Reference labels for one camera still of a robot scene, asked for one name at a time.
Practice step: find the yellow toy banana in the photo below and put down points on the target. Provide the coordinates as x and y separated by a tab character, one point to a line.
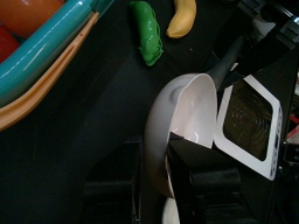
182	19

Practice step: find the red toy fruit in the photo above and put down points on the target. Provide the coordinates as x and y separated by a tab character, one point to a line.
6	43

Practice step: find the teal plastic bowl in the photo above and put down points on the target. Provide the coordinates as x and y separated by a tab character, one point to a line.
42	49

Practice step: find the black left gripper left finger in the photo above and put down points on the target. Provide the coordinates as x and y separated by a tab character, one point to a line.
112	186

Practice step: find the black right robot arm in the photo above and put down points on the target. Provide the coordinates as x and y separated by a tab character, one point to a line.
268	43

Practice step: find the green toy pea pod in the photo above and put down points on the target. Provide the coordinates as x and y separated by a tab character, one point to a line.
149	32

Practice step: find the orange toy fruit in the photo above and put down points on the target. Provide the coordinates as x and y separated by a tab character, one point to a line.
26	13

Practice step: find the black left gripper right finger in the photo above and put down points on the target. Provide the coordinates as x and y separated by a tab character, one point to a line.
201	180

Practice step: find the red and white background item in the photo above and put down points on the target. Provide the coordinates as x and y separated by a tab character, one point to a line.
293	129

